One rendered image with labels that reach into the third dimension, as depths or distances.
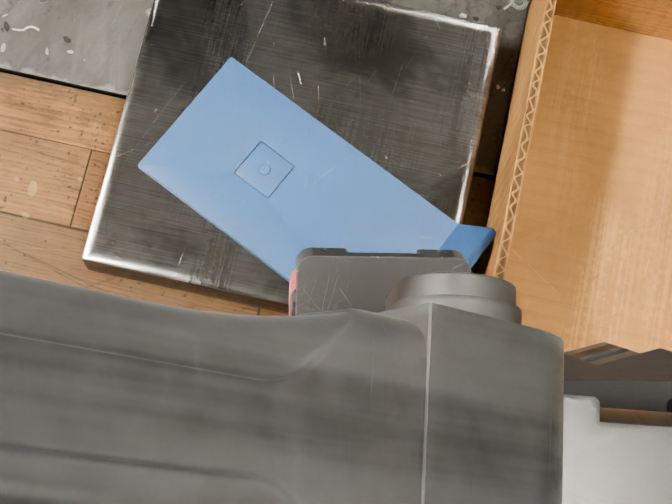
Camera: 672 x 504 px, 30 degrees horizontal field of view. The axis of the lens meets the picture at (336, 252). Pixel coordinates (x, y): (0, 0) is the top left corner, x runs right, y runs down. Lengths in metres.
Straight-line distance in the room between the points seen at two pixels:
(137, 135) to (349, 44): 0.11
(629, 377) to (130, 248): 0.25
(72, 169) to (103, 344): 0.39
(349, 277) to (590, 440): 0.13
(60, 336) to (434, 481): 0.09
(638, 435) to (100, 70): 0.36
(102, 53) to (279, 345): 0.40
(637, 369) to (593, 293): 0.16
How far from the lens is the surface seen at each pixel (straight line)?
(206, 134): 0.60
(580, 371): 0.44
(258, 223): 0.58
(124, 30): 0.65
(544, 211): 0.62
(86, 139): 0.63
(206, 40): 0.62
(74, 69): 0.64
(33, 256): 0.62
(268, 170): 0.59
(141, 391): 0.24
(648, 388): 0.44
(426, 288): 0.32
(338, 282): 0.46
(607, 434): 0.37
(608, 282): 0.62
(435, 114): 0.61
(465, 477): 0.29
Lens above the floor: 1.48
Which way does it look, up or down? 75 degrees down
